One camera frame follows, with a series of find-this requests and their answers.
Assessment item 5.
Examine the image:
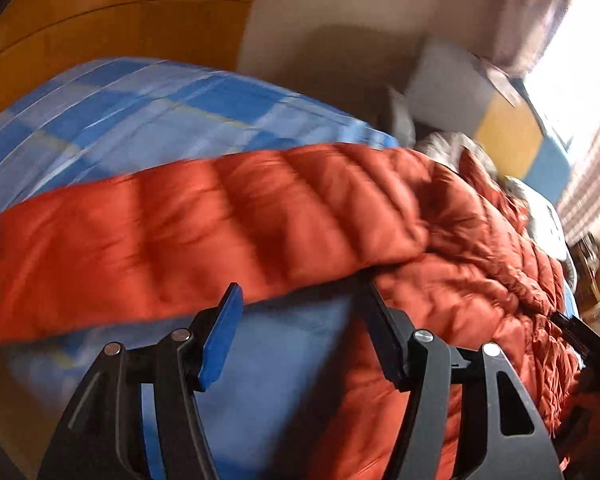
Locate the orange down jacket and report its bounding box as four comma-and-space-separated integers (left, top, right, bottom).
0, 142, 600, 480

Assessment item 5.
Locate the wooden desk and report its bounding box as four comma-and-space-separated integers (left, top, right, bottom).
570, 232, 600, 323

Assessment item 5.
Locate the pink sheer curtain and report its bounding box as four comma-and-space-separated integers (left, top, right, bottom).
480, 0, 588, 83

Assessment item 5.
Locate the grey pillow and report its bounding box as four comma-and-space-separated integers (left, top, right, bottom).
386, 85, 420, 147

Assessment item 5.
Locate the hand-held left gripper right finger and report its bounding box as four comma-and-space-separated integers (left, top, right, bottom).
360, 284, 566, 480

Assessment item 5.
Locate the orange wooden wardrobe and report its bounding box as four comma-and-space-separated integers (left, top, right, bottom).
0, 0, 267, 131

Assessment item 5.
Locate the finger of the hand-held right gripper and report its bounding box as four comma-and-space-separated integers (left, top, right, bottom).
551, 311, 600, 397

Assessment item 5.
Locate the beige down garment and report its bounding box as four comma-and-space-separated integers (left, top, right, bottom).
414, 131, 498, 177

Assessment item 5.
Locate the white printed pillow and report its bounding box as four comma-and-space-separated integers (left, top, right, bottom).
504, 176, 577, 288

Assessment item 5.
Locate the grey yellow blue padded headboard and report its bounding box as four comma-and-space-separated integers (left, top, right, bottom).
406, 35, 577, 207

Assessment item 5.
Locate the bright window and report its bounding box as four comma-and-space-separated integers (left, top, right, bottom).
524, 0, 600, 163

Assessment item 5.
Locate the blue plaid bed sheet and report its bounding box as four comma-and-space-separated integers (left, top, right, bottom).
0, 57, 580, 480

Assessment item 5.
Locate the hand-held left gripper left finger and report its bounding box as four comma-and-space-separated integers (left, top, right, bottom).
37, 283, 244, 480

